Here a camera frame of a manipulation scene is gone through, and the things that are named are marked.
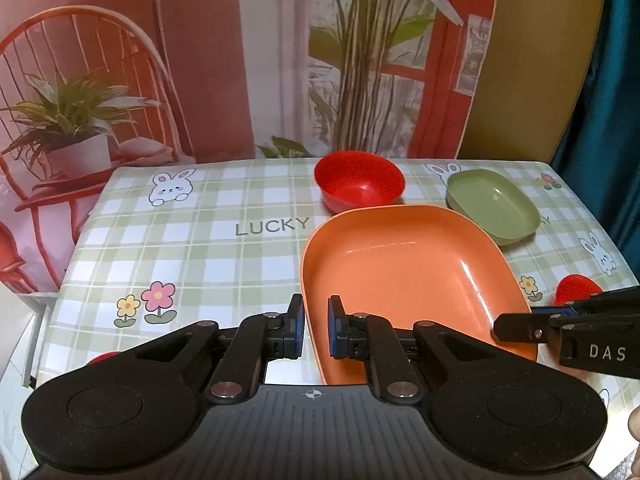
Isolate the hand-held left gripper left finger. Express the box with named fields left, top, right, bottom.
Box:
left=107, top=293, right=306, bottom=406

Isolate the large red bowl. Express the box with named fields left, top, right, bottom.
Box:
left=313, top=150, right=406, bottom=214

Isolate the wooden board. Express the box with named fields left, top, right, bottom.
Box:
left=456, top=0, right=615, bottom=167

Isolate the green oval dish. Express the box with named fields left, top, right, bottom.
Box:
left=445, top=169, right=542, bottom=247

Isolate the teal curtain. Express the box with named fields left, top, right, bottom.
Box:
left=549, top=0, right=640, bottom=292

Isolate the checked bunny tablecloth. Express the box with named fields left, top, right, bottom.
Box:
left=29, top=159, right=640, bottom=411

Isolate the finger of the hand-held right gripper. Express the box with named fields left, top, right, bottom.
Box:
left=492, top=307, right=571, bottom=347
left=565, top=287, right=640, bottom=313

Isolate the orange rectangular plate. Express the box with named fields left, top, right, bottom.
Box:
left=300, top=204, right=539, bottom=386

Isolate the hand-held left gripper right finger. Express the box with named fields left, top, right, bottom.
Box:
left=327, top=295, right=537, bottom=406

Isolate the person's right hand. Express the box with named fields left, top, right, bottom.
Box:
left=627, top=404, right=640, bottom=480

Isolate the white frame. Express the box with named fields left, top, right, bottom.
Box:
left=20, top=292, right=57, bottom=389

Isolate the printed backdrop cloth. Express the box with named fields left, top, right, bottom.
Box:
left=0, top=0, right=502, bottom=295

